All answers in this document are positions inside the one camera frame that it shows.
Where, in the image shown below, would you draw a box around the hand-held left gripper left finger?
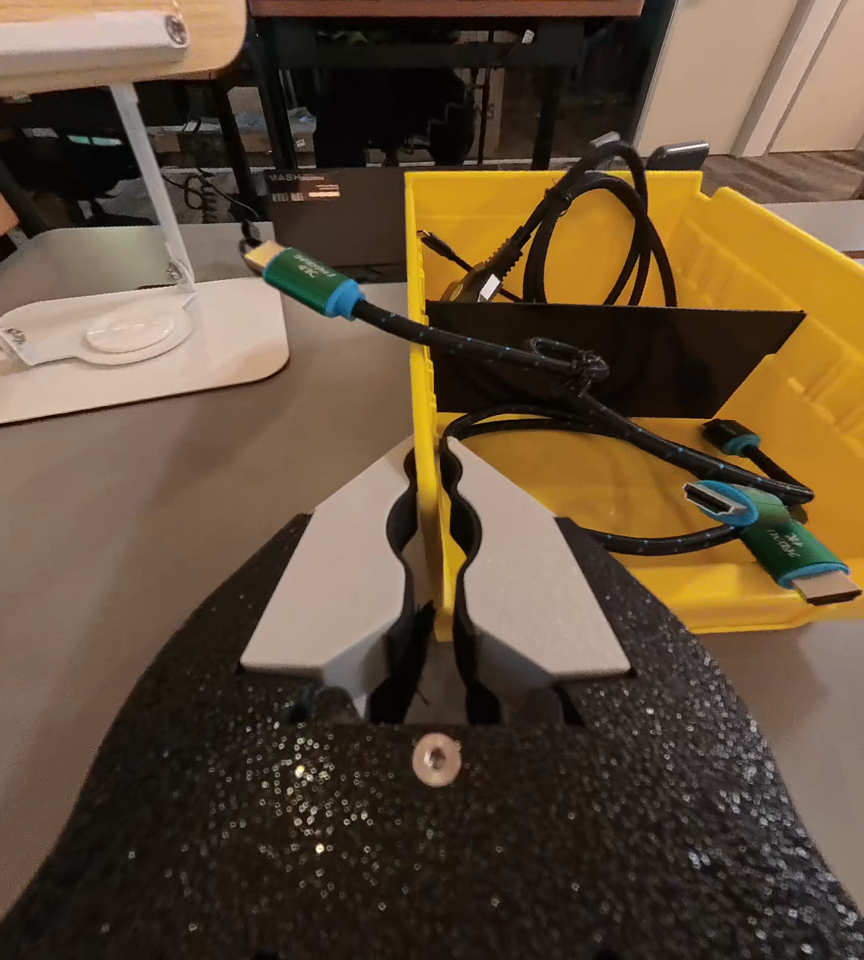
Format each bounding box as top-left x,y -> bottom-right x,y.
240,437 -> 435,723

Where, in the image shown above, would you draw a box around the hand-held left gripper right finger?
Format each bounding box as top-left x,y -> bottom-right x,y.
443,438 -> 632,725

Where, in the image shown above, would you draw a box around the green-plug braided HDMI cable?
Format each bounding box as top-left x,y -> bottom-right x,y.
438,408 -> 864,609
240,240 -> 816,507

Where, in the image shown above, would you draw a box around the yellow plastic bin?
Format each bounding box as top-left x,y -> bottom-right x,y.
404,171 -> 864,642

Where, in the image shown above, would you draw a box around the black bin divider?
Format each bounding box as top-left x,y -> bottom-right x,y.
426,300 -> 808,420

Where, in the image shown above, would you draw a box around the white door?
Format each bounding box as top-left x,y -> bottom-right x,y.
638,0 -> 801,155
765,0 -> 864,155

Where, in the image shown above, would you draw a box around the black-framed table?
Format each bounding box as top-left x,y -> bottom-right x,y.
248,0 -> 651,174

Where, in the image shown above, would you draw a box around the black braided cable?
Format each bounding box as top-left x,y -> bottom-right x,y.
518,131 -> 679,309

